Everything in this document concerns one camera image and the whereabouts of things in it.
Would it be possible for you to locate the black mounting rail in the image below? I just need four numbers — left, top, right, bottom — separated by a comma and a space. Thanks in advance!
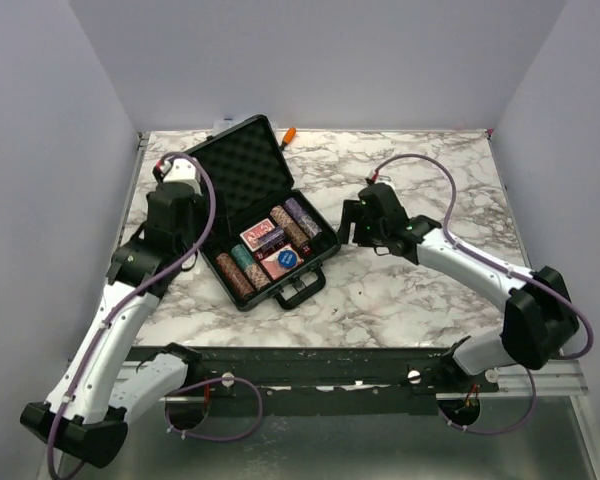
79, 344, 501, 416

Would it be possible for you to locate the orange chip stack upper right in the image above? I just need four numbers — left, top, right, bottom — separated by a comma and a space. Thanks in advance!
270, 206, 310, 254

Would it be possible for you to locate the red playing card deck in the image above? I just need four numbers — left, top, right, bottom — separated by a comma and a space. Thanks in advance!
240, 218, 275, 252

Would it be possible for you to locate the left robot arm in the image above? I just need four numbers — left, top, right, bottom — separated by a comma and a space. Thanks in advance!
20, 180, 226, 479

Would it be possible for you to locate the blue small blind button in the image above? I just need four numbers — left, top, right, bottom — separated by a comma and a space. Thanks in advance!
276, 249, 298, 269

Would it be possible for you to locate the green chip stack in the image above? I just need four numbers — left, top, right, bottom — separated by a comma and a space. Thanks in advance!
230, 244, 255, 270

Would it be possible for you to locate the red card deck in case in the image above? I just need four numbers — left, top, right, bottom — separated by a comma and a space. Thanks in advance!
260, 244, 304, 281

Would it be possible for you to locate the orange chip stack lower middle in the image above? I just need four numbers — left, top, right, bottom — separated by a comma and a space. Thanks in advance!
245, 263, 271, 290

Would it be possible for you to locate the orange tool handle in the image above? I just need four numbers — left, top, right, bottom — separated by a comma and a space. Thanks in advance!
280, 127, 297, 150

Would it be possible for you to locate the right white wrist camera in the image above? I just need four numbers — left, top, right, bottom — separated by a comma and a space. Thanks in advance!
366, 171, 396, 190

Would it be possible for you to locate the clear plastic box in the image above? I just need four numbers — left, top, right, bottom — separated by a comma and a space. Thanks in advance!
211, 117, 245, 136

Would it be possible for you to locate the orange chip stack left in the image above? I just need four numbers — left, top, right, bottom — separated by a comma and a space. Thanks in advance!
216, 253, 255, 299

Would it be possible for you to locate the purple grey chip stack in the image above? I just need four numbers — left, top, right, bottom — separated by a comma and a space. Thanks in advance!
259, 227, 286, 250

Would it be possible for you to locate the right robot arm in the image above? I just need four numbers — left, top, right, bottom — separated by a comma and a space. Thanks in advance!
338, 183, 579, 392

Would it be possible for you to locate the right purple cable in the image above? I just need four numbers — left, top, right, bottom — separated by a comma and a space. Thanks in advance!
364, 153, 596, 436

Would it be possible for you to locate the black poker set case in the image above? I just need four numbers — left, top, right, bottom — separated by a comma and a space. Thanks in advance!
187, 115, 340, 311

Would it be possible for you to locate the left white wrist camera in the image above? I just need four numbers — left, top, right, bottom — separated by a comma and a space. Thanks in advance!
152, 157, 201, 194

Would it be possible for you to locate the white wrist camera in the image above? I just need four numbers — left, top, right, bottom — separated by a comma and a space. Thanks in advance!
152, 157, 201, 194
366, 171, 396, 190

